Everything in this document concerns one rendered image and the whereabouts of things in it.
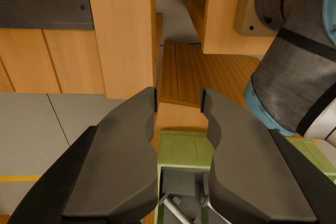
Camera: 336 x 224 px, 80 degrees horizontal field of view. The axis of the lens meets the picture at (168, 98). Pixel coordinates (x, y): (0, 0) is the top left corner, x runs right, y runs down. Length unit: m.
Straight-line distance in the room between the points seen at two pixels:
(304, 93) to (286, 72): 0.04
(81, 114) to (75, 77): 1.28
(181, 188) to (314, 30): 0.71
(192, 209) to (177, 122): 0.36
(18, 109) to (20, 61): 1.48
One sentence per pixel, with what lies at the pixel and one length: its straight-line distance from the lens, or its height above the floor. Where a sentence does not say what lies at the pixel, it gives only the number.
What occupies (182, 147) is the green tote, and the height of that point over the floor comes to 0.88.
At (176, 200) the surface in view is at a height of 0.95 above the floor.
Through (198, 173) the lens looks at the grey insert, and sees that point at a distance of 0.91.
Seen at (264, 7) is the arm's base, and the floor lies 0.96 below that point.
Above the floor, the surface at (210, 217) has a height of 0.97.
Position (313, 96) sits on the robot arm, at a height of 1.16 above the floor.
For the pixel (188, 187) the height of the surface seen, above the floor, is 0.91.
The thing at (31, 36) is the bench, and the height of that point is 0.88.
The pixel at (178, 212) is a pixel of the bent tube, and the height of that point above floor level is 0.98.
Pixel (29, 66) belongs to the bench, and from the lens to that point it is 0.69.
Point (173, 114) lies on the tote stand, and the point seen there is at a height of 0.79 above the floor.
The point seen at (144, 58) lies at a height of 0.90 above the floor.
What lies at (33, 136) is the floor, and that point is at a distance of 2.30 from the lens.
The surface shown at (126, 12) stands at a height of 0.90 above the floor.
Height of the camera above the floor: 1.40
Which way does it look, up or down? 58 degrees down
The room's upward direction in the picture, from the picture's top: 179 degrees counter-clockwise
